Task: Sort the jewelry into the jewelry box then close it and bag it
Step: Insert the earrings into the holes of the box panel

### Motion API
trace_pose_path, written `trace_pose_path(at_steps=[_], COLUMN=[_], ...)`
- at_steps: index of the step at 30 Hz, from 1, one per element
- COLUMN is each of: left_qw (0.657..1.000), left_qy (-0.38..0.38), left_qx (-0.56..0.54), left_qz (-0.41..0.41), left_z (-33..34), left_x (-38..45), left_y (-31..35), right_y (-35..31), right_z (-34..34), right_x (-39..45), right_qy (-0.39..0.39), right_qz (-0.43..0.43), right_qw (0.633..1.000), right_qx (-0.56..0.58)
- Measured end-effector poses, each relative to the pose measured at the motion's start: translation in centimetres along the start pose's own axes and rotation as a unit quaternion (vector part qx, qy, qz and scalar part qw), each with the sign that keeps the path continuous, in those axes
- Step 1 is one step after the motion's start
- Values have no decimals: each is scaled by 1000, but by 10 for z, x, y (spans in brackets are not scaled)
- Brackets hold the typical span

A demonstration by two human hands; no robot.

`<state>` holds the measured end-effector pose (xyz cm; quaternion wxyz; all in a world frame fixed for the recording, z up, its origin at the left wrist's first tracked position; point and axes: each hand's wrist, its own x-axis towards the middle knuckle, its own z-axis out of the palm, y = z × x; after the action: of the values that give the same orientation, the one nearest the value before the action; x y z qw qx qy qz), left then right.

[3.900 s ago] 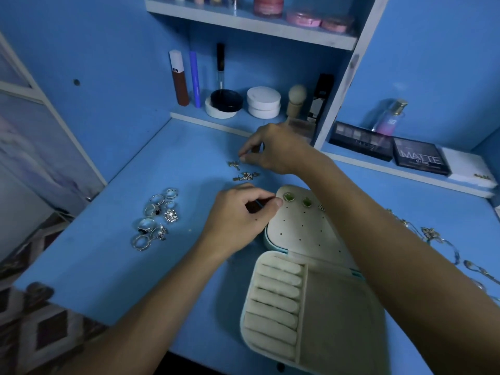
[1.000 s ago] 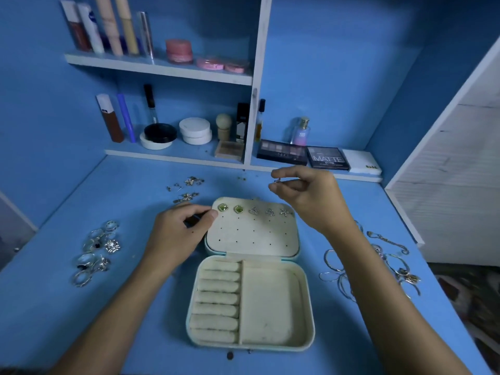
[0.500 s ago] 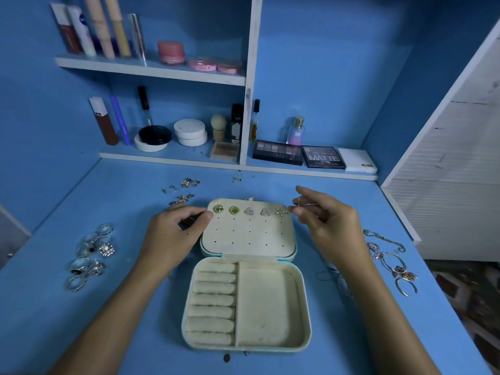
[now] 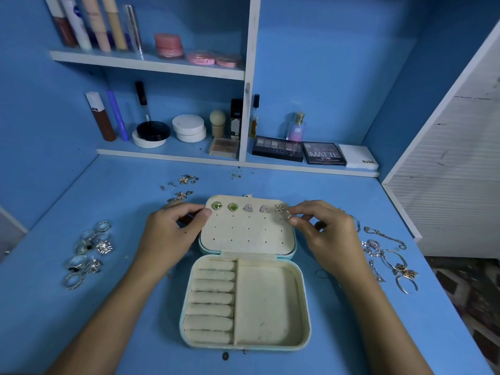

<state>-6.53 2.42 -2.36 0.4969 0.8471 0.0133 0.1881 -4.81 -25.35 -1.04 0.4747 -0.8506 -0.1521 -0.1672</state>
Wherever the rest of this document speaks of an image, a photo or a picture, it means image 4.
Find person's left hand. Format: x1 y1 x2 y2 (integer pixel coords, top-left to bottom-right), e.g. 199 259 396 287
133 202 213 277

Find person's right hand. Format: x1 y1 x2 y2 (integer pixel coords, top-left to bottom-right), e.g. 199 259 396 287
287 199 374 282

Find pile of small earrings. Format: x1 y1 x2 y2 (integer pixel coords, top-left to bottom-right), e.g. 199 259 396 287
160 174 200 204

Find pile of silver rings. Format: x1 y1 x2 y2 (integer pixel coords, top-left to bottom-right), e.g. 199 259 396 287
62 220 114 291

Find pile of silver bracelets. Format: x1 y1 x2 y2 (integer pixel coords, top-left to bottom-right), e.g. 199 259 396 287
355 218 419 295

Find cream jewellery box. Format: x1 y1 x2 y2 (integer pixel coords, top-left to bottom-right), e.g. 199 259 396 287
180 194 312 351

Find person's left forearm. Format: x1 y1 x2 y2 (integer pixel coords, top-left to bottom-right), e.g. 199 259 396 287
47 260 169 375

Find person's right forearm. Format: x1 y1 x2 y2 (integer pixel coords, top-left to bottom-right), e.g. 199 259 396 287
336 261 434 375

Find white flat box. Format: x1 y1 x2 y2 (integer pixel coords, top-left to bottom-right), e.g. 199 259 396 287
339 143 380 171

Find black lettered eyeshadow palette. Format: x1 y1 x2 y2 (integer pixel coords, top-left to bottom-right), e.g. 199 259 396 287
302 141 347 167

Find dark eyeshadow palette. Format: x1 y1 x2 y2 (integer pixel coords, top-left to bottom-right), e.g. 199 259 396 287
252 135 305 163

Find white bowl black inside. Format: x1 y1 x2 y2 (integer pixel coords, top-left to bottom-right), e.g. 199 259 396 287
132 121 171 148

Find square brown powder compact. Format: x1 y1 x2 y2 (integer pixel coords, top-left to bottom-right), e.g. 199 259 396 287
208 137 240 158

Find white round cream jar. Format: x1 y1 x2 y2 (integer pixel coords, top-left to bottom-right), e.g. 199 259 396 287
172 114 208 144

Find small pink perfume bottle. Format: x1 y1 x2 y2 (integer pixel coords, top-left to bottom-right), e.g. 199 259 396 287
286 112 307 143

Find beige makeup sponge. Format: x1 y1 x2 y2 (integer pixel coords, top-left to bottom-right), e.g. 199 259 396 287
209 110 228 139

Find blue cosmetic tube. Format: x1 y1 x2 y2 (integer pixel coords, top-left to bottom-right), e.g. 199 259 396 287
106 90 129 141

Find brown lipstick tube white cap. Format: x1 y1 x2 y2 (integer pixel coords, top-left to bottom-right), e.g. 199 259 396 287
85 91 117 142

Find black cosmetic bottle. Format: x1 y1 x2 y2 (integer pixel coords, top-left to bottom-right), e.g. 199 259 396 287
230 98 243 140

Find white slatted cabinet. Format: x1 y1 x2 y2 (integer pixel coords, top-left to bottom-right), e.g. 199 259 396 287
383 19 500 258

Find black makeup brush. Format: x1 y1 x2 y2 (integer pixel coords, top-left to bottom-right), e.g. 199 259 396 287
135 80 151 123

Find thin dark cosmetic bottle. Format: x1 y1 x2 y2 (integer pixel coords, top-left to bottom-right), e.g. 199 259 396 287
250 93 260 139

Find white framed marbled panel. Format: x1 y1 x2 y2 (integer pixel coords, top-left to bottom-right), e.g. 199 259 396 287
0 205 28 256

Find pink flat compact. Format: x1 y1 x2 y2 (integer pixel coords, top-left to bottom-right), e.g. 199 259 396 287
186 51 217 66
216 53 242 69

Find pink round jar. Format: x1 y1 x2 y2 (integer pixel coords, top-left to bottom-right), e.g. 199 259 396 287
154 32 184 59

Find white shelf unit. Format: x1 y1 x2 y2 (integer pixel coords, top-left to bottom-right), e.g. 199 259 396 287
49 0 380 178

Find short beige cosmetic tube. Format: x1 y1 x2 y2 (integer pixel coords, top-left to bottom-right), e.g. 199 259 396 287
101 0 128 52

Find tall beige cosmetic tube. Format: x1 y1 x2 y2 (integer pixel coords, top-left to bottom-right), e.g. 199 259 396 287
80 0 112 53

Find white tube blue label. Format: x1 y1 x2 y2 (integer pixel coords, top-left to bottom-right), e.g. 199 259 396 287
60 0 92 51

